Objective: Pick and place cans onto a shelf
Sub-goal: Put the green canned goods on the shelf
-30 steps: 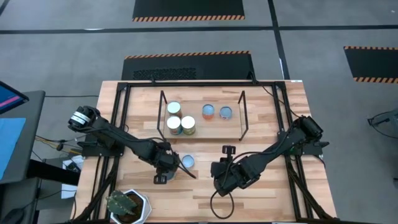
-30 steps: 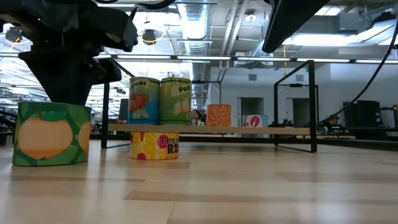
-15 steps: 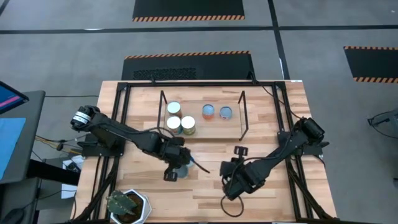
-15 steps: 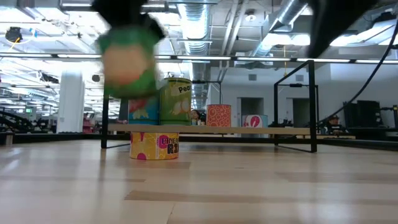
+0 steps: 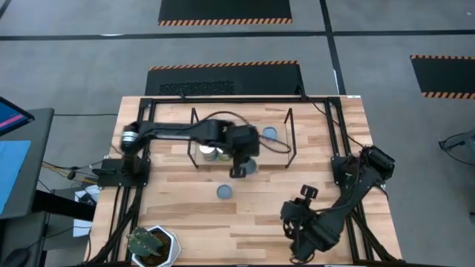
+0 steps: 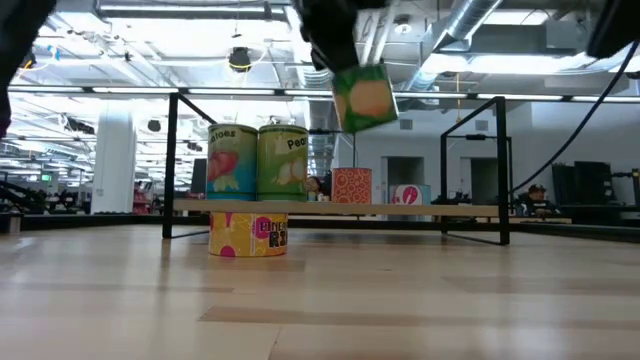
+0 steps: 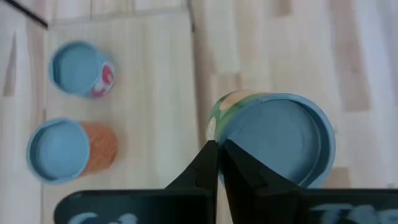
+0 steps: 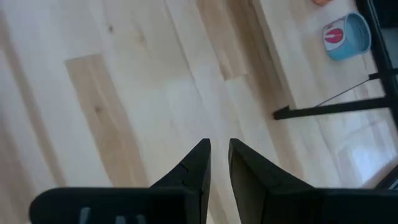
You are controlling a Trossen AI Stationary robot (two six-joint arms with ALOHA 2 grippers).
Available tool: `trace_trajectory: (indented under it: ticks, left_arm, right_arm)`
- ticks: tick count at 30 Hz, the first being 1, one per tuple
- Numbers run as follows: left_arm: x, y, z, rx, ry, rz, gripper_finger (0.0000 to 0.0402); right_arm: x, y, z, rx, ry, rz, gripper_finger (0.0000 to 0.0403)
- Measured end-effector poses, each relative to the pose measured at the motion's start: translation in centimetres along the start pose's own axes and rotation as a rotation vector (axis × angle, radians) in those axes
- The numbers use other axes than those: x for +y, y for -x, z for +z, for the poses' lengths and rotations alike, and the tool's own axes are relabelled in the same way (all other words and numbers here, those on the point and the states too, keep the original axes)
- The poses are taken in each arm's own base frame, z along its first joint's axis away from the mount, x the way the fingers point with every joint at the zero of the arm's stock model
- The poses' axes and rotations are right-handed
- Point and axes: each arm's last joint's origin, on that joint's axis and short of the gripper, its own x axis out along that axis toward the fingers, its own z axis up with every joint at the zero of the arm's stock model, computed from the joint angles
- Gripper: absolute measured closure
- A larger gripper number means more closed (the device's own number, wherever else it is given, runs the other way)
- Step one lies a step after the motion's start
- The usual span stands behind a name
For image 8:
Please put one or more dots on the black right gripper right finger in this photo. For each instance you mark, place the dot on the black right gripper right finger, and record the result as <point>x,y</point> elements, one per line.
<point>280,202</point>

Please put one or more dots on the black metal shelf frame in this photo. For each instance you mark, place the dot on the black metal shelf frame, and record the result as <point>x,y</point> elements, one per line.
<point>342,107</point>

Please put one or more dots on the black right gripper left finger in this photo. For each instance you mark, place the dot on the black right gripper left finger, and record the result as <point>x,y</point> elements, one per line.
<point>174,202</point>

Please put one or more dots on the short blue can red label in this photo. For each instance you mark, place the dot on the short blue can red label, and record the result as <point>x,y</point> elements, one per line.
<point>351,40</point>

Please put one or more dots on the black table frame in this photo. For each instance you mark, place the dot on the black table frame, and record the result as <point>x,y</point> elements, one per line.
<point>381,53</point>

